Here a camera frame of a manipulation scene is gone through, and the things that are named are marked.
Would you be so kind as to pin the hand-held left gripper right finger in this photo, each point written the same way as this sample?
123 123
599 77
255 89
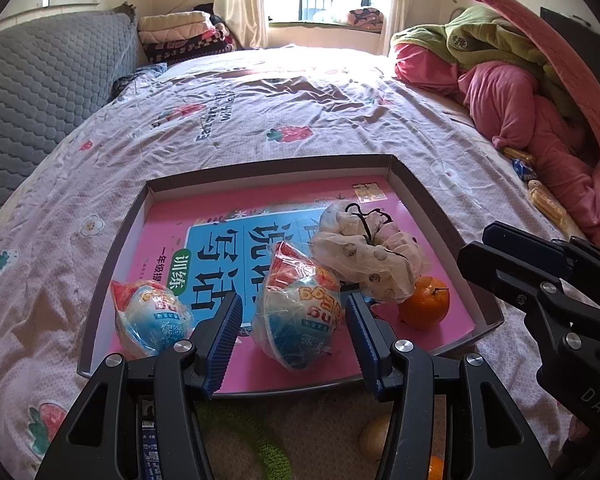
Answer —
367 345

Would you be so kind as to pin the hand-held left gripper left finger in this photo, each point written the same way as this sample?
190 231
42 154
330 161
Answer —
225 345

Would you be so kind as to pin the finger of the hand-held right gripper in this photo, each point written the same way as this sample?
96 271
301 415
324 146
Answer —
510 237
485 262

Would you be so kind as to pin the orange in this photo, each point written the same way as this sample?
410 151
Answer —
425 305
436 467

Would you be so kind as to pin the large toy egg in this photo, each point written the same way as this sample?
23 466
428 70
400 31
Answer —
295 320

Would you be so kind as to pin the small toy egg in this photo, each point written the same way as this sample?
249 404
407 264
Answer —
150 320

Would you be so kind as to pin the dark cardboard box tray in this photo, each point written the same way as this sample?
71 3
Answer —
110 290

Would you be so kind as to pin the long yellow snack packet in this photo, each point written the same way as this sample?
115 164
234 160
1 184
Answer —
550 205

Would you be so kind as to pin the small blue snack packet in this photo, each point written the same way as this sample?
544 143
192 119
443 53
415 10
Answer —
525 170

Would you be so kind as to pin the small yellow snack packet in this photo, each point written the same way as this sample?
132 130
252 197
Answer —
519 155

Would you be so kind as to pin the pink duvet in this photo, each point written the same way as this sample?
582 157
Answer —
505 105

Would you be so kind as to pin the pink book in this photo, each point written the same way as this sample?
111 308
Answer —
180 215

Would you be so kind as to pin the salmon pink mat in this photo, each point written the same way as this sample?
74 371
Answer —
555 50

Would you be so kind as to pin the green blanket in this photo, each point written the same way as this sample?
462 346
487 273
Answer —
485 40

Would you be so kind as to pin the black television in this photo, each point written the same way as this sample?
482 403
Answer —
570 35

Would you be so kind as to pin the cream curtain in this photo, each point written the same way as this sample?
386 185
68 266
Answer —
240 0
405 0

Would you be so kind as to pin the floral cushion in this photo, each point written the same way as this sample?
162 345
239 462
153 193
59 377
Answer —
365 17

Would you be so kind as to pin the dark blue patterned cloth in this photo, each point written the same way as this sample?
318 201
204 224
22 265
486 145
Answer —
137 80

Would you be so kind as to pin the dark checkered folded blanket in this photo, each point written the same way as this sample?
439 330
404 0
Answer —
190 50

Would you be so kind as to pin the pink folded blanket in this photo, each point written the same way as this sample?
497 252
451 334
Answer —
180 35

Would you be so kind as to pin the grey quilted headboard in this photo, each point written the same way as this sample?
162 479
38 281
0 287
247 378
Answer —
40 90

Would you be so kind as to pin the cream folded blanket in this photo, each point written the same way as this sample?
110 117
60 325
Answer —
175 21

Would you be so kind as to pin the black bag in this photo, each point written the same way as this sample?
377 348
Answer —
205 9

